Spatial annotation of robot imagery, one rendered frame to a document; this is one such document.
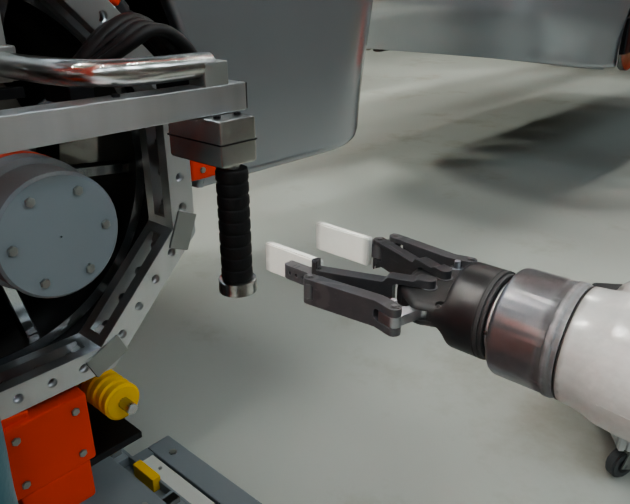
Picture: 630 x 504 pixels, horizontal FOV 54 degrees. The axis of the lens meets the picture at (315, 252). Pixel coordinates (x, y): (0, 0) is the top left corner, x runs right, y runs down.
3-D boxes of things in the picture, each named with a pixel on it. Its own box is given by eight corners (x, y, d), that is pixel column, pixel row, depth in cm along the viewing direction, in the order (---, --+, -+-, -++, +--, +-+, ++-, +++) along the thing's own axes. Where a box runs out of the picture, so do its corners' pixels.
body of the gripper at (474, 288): (474, 380, 48) (377, 339, 54) (522, 338, 54) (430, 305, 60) (485, 294, 45) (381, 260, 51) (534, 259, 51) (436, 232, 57)
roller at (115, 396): (55, 346, 111) (49, 318, 109) (152, 416, 93) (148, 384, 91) (23, 360, 107) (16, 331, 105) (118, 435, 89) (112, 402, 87)
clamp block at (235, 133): (204, 148, 73) (201, 102, 71) (258, 161, 67) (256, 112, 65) (169, 156, 69) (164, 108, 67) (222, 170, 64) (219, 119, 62)
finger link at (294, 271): (332, 289, 56) (310, 301, 54) (292, 273, 59) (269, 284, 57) (333, 274, 55) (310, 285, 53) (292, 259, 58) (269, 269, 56)
